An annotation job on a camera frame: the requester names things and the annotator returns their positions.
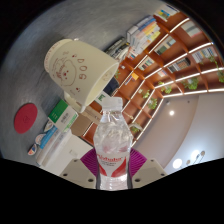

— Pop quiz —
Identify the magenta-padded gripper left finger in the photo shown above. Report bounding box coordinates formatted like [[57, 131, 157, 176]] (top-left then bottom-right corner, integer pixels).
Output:
[[59, 148, 100, 190]]

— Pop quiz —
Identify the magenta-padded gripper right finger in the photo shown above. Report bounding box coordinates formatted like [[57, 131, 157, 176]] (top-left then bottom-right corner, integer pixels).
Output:
[[128, 148, 168, 190]]

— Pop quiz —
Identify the clear plastic water bottle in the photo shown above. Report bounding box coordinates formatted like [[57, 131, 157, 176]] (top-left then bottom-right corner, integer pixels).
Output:
[[93, 96, 132, 191]]

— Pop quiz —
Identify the branched ceiling lamp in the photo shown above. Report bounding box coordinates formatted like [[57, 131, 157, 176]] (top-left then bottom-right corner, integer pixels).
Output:
[[172, 149, 207, 170]]

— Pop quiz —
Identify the blue-printed white tissue pack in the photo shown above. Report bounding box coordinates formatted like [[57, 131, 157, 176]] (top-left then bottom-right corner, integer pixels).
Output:
[[36, 126, 68, 166]]

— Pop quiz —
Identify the beige chair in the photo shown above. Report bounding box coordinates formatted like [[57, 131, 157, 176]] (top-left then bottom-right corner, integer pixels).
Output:
[[70, 114, 94, 137]]

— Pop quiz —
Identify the small colourful packet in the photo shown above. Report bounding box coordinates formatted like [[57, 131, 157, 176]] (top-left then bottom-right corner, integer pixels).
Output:
[[27, 142, 39, 157]]

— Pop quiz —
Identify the flat green white box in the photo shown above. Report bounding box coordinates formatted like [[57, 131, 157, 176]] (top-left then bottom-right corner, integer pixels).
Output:
[[47, 99, 79, 133]]

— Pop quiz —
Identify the wooden artist mannequin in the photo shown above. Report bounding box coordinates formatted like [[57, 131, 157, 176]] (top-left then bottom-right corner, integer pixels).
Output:
[[81, 99, 143, 134]]

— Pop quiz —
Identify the round red coaster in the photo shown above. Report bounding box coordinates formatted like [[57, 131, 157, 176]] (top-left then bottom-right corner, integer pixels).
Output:
[[13, 102, 39, 135]]

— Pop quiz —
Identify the tall green white carton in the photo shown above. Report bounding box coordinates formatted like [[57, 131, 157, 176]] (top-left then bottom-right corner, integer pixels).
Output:
[[95, 91, 111, 104]]

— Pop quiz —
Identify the dark chair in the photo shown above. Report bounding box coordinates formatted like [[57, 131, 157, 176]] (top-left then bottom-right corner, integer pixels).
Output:
[[104, 78, 120, 97]]

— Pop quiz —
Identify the cream ceramic mug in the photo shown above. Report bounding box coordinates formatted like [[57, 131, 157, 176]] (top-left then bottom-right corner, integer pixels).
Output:
[[43, 38, 120, 114]]

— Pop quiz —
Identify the stack of magazines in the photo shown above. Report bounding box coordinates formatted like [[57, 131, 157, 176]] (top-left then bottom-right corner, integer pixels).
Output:
[[103, 38, 131, 64]]

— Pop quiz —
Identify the wooden wall shelf unit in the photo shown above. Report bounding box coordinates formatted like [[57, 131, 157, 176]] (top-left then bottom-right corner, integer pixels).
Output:
[[81, 4, 224, 148]]

